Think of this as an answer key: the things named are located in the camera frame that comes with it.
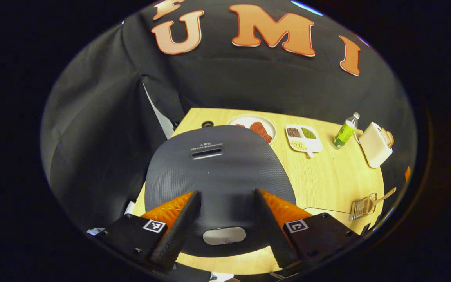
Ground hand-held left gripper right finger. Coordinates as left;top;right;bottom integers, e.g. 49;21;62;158
254;188;361;275

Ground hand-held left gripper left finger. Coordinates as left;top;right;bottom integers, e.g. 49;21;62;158
96;190;202;273

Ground wooden spoon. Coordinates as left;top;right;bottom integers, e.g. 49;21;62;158
370;187;397;206

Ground metal wire chopstick holder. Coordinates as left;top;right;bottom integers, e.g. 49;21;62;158
350;193;379;221

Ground black rice cooker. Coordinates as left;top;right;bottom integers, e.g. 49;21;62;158
144;125;297;258

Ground white toaster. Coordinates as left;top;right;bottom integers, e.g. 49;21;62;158
359;122;394;168

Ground green drink bottle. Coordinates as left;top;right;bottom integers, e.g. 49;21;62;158
332;112;361;149

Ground divided white dish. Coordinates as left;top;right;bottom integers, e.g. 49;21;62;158
285;124;324;158

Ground round white plate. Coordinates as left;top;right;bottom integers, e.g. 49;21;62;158
227;114;277;145

